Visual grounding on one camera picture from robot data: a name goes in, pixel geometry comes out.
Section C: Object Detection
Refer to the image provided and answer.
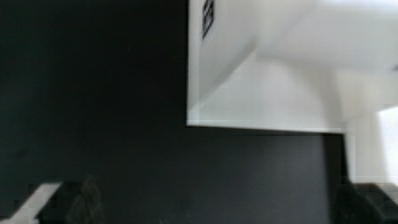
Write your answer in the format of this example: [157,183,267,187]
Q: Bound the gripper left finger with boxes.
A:
[0,176,104,224]

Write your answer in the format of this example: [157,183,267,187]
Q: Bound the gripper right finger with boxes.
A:
[335,183,398,224]

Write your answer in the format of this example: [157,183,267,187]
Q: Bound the white drawer cabinet box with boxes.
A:
[186,0,398,185]

